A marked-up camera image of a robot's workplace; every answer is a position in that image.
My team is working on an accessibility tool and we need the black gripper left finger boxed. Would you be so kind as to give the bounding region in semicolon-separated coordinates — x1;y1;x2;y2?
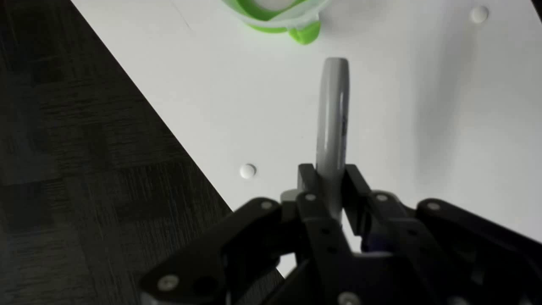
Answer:
136;163;362;305

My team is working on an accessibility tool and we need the white round table plug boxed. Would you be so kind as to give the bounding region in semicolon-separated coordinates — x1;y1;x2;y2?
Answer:
467;4;490;26
236;162;258;180

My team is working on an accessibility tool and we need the green translucent cup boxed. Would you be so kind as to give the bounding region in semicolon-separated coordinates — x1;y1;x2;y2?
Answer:
218;0;328;48

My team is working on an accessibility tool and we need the grey pen with blue cap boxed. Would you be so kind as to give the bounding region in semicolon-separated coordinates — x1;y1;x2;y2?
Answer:
313;57;394;257

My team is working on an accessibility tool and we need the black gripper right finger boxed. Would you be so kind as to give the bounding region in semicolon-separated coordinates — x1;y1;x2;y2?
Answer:
340;163;542;305

